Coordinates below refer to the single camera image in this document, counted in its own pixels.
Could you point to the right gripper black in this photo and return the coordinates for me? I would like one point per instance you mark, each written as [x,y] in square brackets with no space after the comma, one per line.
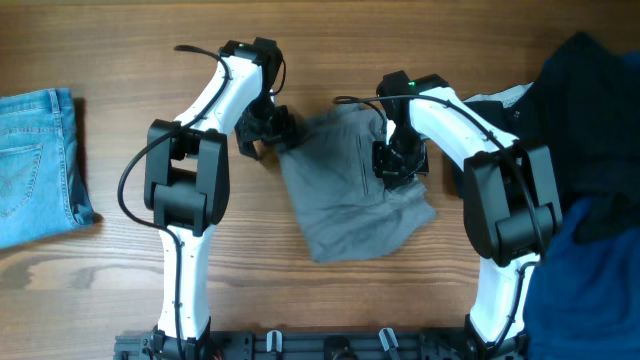
[398,163]

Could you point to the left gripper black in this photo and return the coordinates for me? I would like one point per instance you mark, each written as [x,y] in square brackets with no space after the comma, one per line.
[270,130]

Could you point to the grey shorts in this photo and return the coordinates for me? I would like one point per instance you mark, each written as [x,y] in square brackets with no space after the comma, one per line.
[343,210]

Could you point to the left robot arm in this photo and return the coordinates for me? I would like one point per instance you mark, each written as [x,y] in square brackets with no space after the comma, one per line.
[187,183]

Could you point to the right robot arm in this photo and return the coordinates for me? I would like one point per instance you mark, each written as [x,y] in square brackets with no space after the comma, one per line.
[511,208]

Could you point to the black garment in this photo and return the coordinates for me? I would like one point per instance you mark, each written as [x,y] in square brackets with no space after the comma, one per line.
[584,106]

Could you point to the folded blue denim jeans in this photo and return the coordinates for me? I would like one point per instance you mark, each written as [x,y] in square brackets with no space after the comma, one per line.
[42,191]

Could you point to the dark blue garment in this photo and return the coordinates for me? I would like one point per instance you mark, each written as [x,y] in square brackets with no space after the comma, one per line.
[584,300]

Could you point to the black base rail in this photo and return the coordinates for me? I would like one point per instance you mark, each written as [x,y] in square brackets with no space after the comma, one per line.
[387,343]

